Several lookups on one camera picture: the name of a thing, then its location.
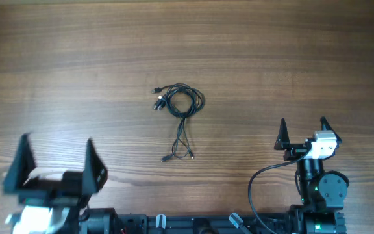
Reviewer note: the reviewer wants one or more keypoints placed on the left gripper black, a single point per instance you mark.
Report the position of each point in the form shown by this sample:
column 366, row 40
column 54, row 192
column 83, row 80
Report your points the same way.
column 80, row 184

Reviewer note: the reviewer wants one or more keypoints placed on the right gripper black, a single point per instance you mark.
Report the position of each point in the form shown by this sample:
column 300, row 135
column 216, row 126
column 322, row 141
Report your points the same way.
column 295, row 151

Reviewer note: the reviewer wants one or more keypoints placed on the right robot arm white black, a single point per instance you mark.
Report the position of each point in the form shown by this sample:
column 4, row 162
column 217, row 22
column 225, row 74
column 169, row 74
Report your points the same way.
column 322, row 193

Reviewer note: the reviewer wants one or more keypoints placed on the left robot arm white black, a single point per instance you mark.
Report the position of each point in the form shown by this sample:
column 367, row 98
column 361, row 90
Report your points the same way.
column 86, row 220

